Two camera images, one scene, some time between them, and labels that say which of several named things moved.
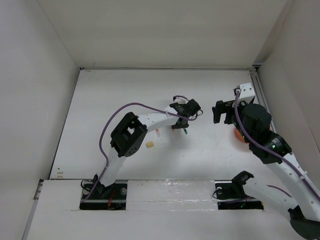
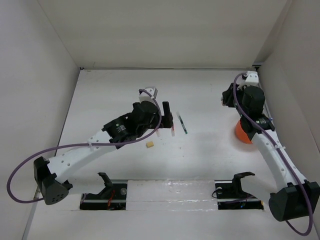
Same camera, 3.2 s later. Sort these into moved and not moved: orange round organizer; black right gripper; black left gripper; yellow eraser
Moved: black left gripper; black right gripper
Not moved: yellow eraser; orange round organizer
